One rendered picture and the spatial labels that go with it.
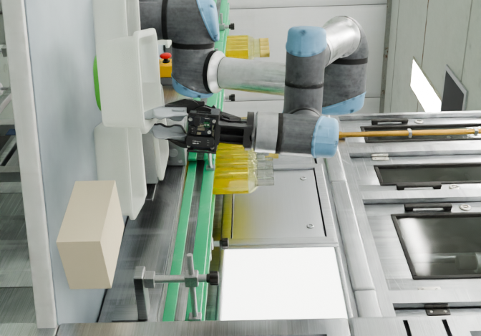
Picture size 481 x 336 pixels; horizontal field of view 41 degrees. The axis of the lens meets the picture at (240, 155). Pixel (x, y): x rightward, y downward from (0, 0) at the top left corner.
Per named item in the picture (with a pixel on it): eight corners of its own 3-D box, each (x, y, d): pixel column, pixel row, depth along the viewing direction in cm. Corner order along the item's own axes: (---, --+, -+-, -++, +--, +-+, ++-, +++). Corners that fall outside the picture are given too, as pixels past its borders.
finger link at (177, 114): (134, 107, 114) (186, 112, 114) (139, 101, 120) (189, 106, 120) (133, 124, 115) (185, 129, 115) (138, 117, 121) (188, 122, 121)
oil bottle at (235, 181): (186, 195, 193) (258, 194, 193) (185, 179, 190) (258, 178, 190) (187, 186, 198) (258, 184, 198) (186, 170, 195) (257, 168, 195)
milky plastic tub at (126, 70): (84, 34, 106) (137, 31, 106) (112, 29, 128) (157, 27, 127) (94, 138, 110) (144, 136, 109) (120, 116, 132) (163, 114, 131)
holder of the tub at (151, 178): (130, 201, 175) (159, 200, 174) (117, 108, 162) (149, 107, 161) (139, 170, 190) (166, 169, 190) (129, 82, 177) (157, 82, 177)
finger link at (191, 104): (164, 97, 118) (213, 102, 118) (166, 96, 119) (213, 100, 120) (163, 122, 119) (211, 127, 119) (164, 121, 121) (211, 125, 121)
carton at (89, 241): (56, 241, 110) (99, 241, 109) (75, 180, 122) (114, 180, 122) (69, 289, 117) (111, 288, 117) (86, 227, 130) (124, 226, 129)
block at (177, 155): (162, 167, 191) (186, 167, 190) (159, 138, 186) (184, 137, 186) (164, 161, 194) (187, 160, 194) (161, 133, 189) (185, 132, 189)
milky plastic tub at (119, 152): (93, 224, 140) (133, 223, 140) (84, 122, 135) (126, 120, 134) (110, 200, 157) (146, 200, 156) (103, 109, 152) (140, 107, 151)
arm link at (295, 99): (321, 79, 131) (327, 91, 120) (318, 132, 134) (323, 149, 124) (282, 78, 131) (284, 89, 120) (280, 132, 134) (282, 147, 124)
